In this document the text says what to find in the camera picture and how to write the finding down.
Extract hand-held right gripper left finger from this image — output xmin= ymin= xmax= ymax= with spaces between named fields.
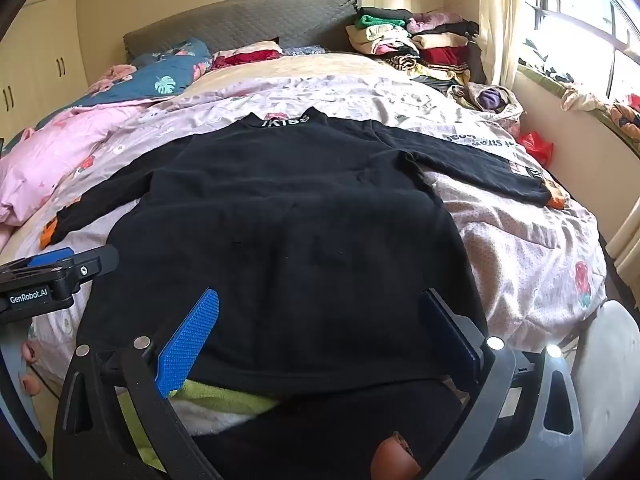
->
xmin=52 ymin=287 xmax=226 ymax=480

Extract red plastic bag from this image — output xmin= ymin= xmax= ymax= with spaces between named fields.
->
xmin=517 ymin=131 xmax=555 ymax=168

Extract floral bag of clothes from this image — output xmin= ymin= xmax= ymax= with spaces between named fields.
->
xmin=447 ymin=82 xmax=526 ymax=136

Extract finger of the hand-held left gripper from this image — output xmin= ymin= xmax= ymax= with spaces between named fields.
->
xmin=65 ymin=244 xmax=121 ymax=282
xmin=27 ymin=247 xmax=76 ymax=269

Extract person's black pants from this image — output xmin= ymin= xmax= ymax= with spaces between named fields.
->
xmin=192 ymin=377 xmax=468 ymax=480

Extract person's green top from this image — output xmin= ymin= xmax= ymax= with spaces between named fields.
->
xmin=135 ymin=377 xmax=281 ymax=471

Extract grey quilted headboard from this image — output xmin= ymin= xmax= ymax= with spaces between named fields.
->
xmin=122 ymin=0 xmax=363 ymax=61

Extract floral cloth on windowsill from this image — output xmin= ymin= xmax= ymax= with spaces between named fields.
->
xmin=517 ymin=42 xmax=640 ymax=141

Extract window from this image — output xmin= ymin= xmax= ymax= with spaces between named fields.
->
xmin=520 ymin=0 xmax=640 ymax=111

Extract blue floral quilt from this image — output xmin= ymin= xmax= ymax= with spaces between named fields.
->
xmin=35 ymin=37 xmax=213 ymax=131

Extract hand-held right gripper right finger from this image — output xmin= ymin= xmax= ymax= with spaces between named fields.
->
xmin=417 ymin=287 xmax=586 ymax=480

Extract black sweater with orange cuffs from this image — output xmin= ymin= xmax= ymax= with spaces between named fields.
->
xmin=40 ymin=106 xmax=566 ymax=401

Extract pile of folded clothes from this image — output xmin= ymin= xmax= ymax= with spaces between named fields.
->
xmin=345 ymin=6 xmax=488 ymax=96

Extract pink strawberry printed duvet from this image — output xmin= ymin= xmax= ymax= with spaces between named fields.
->
xmin=0 ymin=72 xmax=608 ymax=461

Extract cream curtain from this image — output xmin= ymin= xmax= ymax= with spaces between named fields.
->
xmin=477 ymin=0 xmax=538 ymax=96

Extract red and pink cloth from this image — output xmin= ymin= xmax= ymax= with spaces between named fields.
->
xmin=212 ymin=47 xmax=283 ymax=71

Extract cream wardrobe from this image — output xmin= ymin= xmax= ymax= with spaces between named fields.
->
xmin=0 ymin=0 xmax=93 ymax=141

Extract person's right hand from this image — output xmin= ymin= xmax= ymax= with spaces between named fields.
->
xmin=372 ymin=431 xmax=422 ymax=480

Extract beige blanket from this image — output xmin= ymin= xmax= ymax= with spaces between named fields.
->
xmin=175 ymin=52 xmax=416 ymax=106

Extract pink quilt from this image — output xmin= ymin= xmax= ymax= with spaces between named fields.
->
xmin=0 ymin=100 xmax=171 ymax=226

